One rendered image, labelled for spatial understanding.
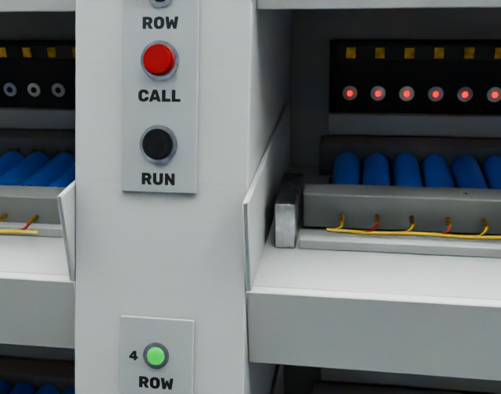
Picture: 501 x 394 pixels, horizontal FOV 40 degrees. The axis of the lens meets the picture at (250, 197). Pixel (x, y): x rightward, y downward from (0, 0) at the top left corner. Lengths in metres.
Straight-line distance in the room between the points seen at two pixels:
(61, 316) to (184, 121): 0.13
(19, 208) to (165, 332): 0.13
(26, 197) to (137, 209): 0.10
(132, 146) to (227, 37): 0.07
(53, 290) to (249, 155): 0.13
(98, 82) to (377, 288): 0.18
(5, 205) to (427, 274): 0.26
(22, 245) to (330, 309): 0.19
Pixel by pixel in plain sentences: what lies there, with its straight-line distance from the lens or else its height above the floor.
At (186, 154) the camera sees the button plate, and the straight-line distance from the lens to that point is 0.35.
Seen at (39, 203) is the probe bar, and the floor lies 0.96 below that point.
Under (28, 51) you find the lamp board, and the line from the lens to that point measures 0.57.
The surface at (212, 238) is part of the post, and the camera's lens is 0.36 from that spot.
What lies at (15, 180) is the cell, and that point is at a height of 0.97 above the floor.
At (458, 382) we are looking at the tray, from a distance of 0.55.
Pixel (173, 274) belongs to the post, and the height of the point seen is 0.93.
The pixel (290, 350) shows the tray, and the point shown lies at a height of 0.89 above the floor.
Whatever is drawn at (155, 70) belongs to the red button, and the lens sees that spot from 0.36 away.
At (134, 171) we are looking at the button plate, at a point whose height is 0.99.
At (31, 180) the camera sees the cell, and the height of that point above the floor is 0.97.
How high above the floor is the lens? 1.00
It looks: 5 degrees down
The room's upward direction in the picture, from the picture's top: 1 degrees clockwise
